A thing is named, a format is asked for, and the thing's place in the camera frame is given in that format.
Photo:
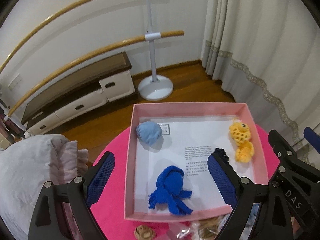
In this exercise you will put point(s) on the navy crochet scrunchie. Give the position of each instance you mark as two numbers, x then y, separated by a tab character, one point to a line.
221	153

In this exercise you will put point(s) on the cotton swab packet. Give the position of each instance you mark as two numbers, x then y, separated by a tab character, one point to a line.
207	227

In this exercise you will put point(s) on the pink cardboard box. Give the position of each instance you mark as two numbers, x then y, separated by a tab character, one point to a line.
130	167

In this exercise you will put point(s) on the white barre stand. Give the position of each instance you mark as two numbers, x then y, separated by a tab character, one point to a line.
155	90

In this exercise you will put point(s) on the light blue cloth ball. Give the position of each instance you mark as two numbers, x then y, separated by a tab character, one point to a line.
149	133

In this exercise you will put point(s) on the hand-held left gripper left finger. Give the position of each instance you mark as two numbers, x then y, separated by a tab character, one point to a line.
100	177

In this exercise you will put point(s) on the low brown white cabinet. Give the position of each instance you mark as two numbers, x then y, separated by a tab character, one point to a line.
75	85

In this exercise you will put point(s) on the yellow crochet fish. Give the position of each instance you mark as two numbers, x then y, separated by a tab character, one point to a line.
241	135

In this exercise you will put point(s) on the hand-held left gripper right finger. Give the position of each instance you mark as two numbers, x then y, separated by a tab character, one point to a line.
221	180

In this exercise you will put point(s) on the low wooden barre rail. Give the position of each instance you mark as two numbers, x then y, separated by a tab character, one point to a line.
172	33

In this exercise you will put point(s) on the pink round mat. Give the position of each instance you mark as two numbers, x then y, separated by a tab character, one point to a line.
110	217

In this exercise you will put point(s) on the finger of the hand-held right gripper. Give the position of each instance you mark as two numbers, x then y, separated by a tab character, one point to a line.
277	142
312	138

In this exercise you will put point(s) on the beige fabric flower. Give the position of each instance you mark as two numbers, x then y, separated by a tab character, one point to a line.
145	232

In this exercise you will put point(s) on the blue knitted scarf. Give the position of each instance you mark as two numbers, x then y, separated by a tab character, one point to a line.
171	182

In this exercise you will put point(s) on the white lace trim curtain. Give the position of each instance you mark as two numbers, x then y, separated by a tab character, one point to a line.
262	42

